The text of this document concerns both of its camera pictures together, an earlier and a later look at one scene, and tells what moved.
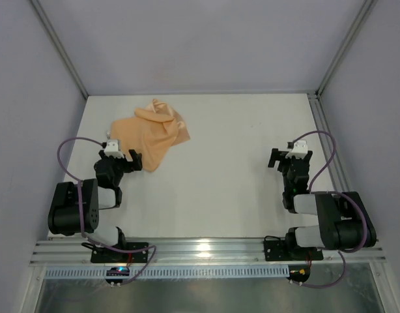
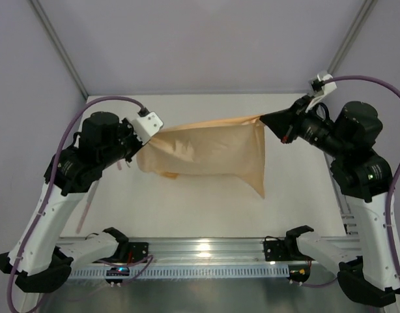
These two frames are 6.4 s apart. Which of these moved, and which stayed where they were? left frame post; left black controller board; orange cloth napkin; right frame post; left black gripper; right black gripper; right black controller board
Moved: right black gripper; left black gripper; orange cloth napkin
Stayed: right black controller board; left frame post; left black controller board; right frame post
